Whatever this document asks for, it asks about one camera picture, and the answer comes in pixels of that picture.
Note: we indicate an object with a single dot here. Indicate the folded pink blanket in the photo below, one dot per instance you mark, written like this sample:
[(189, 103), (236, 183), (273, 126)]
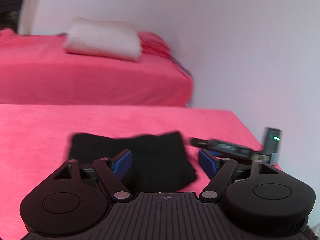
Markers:
[(153, 44)]

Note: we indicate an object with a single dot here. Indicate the far bed with pink cover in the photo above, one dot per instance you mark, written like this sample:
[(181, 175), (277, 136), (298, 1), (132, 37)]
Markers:
[(36, 71)]

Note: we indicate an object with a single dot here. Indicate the cream embossed pillow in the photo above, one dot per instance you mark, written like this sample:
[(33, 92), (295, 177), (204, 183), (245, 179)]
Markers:
[(114, 39)]

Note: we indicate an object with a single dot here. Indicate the pale pink curtain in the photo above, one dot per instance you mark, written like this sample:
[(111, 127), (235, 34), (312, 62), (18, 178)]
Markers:
[(27, 16)]

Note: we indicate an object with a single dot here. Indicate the black pants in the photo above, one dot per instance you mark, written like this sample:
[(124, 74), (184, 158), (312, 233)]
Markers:
[(159, 162)]

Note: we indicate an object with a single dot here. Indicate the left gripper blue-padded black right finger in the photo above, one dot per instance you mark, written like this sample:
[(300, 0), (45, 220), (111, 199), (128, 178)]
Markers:
[(258, 193)]

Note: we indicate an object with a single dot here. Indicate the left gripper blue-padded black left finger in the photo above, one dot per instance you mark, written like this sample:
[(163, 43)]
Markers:
[(75, 197)]

